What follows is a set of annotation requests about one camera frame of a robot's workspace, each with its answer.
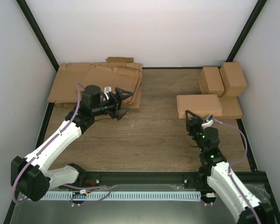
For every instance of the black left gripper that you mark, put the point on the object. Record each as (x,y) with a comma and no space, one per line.
(117,103)

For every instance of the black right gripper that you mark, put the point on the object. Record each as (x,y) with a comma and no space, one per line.
(193,122)

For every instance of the brown cardboard box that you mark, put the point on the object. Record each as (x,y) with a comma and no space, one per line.
(201,105)

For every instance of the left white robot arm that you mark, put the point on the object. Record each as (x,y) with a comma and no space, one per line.
(32,176)

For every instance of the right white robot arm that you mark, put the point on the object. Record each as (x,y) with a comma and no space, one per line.
(217,173)

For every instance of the folded cardboard box back left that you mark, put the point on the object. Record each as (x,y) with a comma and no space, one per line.
(210,81)

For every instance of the folded cardboard box front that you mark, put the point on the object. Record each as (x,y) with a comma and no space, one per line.
(230,108)

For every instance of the folded cardboard box back right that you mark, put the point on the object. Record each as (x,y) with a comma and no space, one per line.
(233,79)

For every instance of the stack of flat cardboard sheets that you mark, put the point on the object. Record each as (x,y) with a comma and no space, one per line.
(121,72)

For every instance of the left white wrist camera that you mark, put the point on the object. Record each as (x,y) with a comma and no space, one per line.
(106,92)

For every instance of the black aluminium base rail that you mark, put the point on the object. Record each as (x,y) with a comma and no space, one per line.
(186,179)

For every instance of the right black frame post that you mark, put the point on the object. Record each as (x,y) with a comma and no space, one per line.
(246,29)

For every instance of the black frame post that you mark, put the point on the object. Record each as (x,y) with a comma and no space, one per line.
(246,29)
(38,33)

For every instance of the light blue slotted cable duct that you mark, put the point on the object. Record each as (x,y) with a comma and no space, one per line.
(124,196)

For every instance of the left black frame post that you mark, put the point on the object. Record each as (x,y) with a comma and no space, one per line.
(38,33)

